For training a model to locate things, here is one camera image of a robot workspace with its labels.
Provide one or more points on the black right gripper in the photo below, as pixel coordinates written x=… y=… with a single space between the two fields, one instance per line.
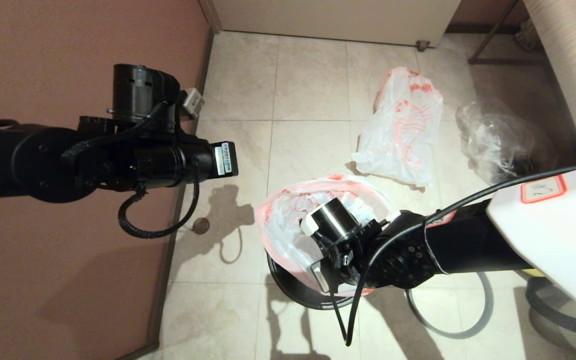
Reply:
x=335 y=272

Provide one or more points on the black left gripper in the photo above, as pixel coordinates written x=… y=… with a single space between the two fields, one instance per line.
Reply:
x=218 y=160

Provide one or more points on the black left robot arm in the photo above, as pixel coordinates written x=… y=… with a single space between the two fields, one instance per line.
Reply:
x=43 y=155

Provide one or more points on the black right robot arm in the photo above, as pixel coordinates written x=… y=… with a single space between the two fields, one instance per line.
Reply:
x=518 y=235

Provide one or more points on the black round trash bin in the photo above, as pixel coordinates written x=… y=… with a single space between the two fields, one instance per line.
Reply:
x=293 y=290

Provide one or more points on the clear plastic bag dark contents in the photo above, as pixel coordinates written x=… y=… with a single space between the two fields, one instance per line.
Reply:
x=498 y=145

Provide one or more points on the round metal floor disc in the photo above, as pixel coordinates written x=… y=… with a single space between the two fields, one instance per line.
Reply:
x=200 y=226

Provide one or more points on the brown cabinet side panel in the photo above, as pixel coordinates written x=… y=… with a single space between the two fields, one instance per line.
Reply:
x=68 y=300

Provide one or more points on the grey striped cushion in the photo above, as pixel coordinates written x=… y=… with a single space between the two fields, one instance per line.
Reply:
x=563 y=315

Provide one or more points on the small metal door stopper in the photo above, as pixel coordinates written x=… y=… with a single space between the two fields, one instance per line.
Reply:
x=423 y=45

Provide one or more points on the white crumpled fabric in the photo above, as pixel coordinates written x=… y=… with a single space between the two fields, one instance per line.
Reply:
x=529 y=35

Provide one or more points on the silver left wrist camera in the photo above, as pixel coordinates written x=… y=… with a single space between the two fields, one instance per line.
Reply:
x=193 y=102

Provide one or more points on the brown metal table frame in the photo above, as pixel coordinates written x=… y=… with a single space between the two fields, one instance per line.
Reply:
x=505 y=60

